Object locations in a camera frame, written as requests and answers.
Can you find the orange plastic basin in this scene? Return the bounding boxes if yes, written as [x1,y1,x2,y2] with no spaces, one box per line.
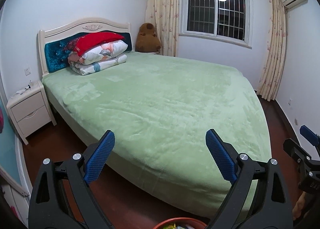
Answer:
[153,217,207,229]

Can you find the folded floral quilt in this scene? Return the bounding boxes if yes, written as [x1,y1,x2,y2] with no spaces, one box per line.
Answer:
[70,54,127,76]

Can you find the right floral curtain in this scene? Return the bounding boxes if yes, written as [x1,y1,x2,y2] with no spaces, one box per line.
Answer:
[257,0,287,101]

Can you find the floral curtain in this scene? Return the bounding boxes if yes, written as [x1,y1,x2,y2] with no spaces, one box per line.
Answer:
[145,0,180,57]
[257,0,287,101]

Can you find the cartoon wall sticker door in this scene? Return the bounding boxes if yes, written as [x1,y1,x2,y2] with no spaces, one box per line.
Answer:
[0,104,33,228]

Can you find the person right hand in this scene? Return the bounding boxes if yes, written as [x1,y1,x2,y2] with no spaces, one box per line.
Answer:
[292,192,312,221]

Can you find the red pillow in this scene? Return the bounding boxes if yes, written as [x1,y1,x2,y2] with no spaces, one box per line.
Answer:
[64,32,124,56]

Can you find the barred window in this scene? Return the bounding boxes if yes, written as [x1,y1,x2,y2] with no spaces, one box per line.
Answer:
[180,0,252,48]

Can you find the cream blue headboard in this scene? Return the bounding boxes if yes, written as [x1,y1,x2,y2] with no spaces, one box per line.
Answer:
[37,18,133,77]

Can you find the clutter on nightstand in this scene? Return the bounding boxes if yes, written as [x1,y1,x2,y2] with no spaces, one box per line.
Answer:
[10,81,37,99]

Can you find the green blanket bed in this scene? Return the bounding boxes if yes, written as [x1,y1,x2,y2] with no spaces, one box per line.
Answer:
[42,52,271,217]

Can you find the left floral curtain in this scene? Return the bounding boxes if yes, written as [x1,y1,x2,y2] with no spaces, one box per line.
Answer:
[145,0,180,57]

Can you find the wall power outlet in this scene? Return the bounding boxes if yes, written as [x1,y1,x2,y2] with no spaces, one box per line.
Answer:
[24,67,31,76]

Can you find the cream nightstand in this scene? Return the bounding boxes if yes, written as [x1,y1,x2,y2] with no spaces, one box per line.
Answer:
[7,80,56,145]

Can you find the floral pillow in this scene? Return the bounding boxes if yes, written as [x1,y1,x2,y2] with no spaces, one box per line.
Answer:
[68,40,128,65]

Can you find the brown plush bear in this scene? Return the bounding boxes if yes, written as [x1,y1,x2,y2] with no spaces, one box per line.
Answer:
[135,23,162,53]

